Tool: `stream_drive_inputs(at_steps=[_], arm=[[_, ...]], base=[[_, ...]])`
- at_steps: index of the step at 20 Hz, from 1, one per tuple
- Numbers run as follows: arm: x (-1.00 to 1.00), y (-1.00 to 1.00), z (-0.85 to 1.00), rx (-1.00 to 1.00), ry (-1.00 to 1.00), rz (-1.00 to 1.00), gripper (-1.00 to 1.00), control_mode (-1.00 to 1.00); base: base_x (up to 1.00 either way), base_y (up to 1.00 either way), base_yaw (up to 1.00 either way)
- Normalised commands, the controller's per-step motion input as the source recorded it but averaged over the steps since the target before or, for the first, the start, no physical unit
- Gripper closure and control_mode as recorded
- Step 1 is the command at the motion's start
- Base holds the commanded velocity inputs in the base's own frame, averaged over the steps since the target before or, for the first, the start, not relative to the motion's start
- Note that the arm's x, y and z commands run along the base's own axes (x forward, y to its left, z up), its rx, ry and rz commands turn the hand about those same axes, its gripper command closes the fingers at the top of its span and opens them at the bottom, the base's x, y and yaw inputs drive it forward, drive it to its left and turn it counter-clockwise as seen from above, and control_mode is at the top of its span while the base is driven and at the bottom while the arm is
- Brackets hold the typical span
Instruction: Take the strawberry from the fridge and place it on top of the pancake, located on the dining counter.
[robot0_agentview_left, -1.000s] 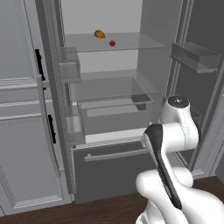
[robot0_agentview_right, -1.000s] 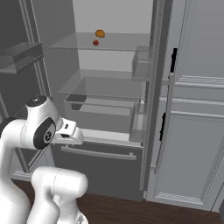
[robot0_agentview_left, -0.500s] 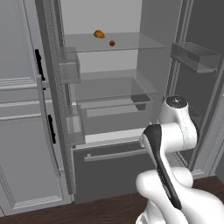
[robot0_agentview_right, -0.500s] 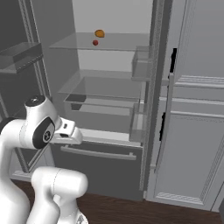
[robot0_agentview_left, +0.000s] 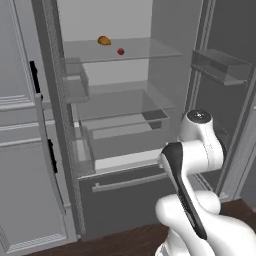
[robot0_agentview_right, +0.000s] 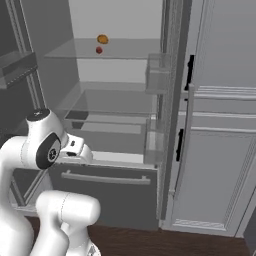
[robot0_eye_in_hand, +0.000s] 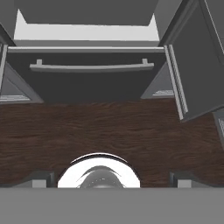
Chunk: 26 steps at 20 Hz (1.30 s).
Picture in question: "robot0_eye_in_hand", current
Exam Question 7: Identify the grey bar drawer handle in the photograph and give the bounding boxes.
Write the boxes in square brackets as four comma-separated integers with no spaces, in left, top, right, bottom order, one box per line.
[29,58,155,74]

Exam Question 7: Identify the dark grey fridge drawer front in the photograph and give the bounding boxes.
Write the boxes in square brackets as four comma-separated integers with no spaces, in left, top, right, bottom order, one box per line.
[4,52,168,103]

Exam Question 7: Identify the white and black round object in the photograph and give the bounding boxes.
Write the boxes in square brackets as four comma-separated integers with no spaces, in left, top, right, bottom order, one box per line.
[56,152,142,189]

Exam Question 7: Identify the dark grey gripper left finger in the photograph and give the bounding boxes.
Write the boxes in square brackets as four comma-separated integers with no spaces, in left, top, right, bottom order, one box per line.
[15,170,57,189]

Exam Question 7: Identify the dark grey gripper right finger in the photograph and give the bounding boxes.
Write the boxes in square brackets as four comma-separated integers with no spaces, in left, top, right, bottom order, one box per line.
[169,170,213,189]

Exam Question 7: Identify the dark grey fridge door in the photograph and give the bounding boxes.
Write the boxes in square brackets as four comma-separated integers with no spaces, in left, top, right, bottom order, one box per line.
[0,0,19,94]
[153,0,224,123]

